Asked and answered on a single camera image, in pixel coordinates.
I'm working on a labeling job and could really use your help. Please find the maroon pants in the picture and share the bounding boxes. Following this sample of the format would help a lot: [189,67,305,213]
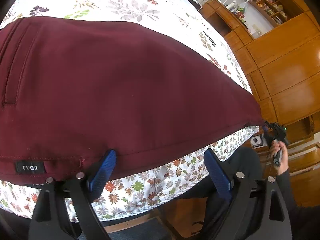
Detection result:
[1,17,263,185]

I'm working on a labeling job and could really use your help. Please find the person's right forearm black sleeve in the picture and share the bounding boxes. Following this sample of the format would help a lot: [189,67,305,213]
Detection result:
[276,170,298,217]

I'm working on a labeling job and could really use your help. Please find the person's right hand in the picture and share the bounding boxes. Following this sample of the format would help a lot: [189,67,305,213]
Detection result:
[270,140,289,176]

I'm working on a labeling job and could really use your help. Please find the wooden desk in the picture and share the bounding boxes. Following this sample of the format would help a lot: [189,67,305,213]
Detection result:
[200,0,258,74]

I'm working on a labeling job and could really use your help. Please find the floral quilt bedspread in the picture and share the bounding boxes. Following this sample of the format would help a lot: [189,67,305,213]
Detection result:
[1,0,250,222]

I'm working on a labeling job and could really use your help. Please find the wooden wall shelf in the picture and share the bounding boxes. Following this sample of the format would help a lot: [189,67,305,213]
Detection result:
[248,0,296,28]

